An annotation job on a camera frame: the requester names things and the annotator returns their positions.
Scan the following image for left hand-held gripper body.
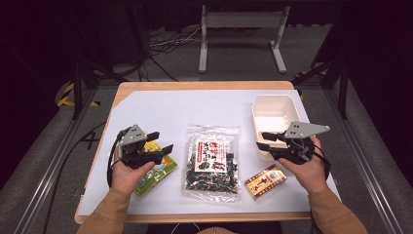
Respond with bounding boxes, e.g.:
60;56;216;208
117;124;164;170

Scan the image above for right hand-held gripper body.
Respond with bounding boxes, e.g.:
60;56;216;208
271;121;331;166

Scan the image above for green chicken print pouch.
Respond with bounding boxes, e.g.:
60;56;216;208
134;139;179;198

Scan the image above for white plastic container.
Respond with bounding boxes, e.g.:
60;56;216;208
251;94;301;163

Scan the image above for small yellow and red box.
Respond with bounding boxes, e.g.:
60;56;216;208
244;164;288;201

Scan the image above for clear bag of dried seaweed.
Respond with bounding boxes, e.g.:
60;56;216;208
180;124;242;203

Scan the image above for person's left hand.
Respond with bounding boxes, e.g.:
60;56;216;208
110;147;157;196

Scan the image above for person's right hand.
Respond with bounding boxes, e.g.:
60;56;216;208
277;136;329;195

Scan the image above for black tape cross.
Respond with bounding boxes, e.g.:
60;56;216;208
79;131;100;150

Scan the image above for yellow black hazard tape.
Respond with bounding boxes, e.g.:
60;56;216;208
56;82;100;108
293;69;329;100

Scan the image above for person's dark trousers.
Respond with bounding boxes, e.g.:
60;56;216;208
145;221;283;234

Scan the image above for white metal stand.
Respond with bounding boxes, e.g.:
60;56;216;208
198;4;291;74

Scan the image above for left hand-held gripper black cable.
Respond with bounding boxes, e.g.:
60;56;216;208
42;121;131;234

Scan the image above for hand-held gripper black cable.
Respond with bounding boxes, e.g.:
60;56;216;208
310;136;332;234
42;121;131;234

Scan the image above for right hand-held gripper black cable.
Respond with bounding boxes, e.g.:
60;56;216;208
310;136;332;234

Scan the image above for black metal stand frame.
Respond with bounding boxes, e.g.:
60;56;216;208
293;58;350;120
69;6;128;120

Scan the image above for aluminium floor rail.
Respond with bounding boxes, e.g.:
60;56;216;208
324;87;405;234
13;87;98;234

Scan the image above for thin white cable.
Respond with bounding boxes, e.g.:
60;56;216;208
169;221;203;234

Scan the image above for tangle of floor cables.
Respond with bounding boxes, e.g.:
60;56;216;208
135;25;204;82

